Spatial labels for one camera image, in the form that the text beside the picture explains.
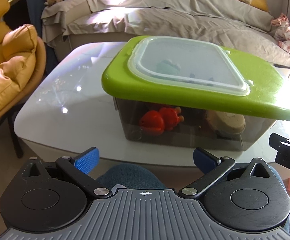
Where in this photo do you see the beige round zipper pouch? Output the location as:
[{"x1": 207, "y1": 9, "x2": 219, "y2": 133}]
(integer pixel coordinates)
[{"x1": 206, "y1": 110, "x2": 246, "y2": 138}]

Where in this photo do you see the red plastic figure toy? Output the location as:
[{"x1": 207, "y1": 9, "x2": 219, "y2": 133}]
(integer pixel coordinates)
[{"x1": 138, "y1": 107, "x2": 184, "y2": 136}]

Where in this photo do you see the green box lid clear window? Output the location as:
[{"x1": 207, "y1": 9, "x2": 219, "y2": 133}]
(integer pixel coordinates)
[{"x1": 102, "y1": 36, "x2": 290, "y2": 121}]

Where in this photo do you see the smoky transparent storage box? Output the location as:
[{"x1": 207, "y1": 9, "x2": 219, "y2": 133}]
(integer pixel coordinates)
[{"x1": 114, "y1": 98, "x2": 275, "y2": 151}]

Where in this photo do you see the floral pink white cloth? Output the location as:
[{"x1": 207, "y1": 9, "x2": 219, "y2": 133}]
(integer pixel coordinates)
[{"x1": 271, "y1": 14, "x2": 290, "y2": 54}]

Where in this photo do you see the yellow leather armchair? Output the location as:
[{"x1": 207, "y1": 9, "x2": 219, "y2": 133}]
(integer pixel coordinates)
[{"x1": 0, "y1": 0, "x2": 46, "y2": 158}]

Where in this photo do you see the sofa with beige cover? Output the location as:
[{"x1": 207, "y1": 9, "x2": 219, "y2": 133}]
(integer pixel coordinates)
[{"x1": 41, "y1": 0, "x2": 290, "y2": 68}]

